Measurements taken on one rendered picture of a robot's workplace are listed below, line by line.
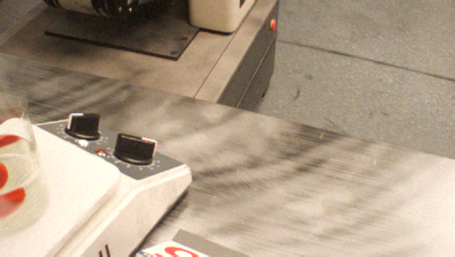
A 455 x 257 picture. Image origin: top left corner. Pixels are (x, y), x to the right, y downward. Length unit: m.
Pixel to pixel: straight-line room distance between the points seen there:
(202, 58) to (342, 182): 0.87
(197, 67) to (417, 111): 0.85
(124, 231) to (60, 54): 1.03
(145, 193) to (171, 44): 0.98
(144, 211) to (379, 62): 1.71
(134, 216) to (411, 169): 0.27
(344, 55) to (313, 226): 1.63
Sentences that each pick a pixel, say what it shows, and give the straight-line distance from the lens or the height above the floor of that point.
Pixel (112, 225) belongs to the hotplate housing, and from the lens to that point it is 0.39.
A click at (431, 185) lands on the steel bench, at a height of 0.75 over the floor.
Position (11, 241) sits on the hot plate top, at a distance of 0.36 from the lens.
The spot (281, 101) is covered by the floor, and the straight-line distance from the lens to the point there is 1.79.
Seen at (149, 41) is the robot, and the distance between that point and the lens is 1.38.
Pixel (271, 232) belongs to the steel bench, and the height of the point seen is 0.75.
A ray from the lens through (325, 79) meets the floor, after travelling 1.92.
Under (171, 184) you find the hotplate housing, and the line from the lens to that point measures 0.44.
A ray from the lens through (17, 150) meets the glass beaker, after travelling 0.32.
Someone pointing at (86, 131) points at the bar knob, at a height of 0.80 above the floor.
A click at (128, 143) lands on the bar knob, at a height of 0.81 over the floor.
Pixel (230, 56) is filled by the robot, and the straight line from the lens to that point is 1.34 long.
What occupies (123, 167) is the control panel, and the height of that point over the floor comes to 0.81.
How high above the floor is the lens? 1.11
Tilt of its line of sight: 39 degrees down
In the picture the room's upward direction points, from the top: 2 degrees clockwise
